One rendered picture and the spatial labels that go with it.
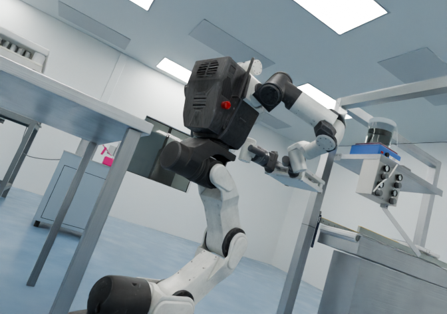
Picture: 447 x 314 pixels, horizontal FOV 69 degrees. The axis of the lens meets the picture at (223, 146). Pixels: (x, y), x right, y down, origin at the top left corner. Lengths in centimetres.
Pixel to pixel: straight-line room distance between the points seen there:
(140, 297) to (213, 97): 75
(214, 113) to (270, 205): 650
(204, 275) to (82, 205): 229
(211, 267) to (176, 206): 522
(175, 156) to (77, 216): 245
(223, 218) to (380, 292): 112
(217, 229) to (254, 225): 605
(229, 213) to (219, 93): 52
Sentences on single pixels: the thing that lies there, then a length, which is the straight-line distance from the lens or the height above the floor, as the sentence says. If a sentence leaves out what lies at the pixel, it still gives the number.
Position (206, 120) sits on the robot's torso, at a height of 99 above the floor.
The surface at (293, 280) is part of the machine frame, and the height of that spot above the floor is 46.
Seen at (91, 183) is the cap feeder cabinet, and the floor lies 54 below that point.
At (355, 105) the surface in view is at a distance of 213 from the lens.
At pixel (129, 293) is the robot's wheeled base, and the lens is 122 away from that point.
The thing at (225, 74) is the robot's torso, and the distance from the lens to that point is 127.
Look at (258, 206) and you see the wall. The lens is 747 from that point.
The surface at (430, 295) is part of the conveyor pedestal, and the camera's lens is 259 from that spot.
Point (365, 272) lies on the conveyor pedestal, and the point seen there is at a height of 63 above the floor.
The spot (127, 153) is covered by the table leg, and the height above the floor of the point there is 74.
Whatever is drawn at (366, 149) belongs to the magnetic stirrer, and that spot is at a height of 130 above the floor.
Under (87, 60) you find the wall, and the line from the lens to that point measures 650.
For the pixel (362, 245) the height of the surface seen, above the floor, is 76.
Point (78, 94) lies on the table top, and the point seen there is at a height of 84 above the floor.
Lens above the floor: 66
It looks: 12 degrees up
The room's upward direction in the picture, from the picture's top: 19 degrees clockwise
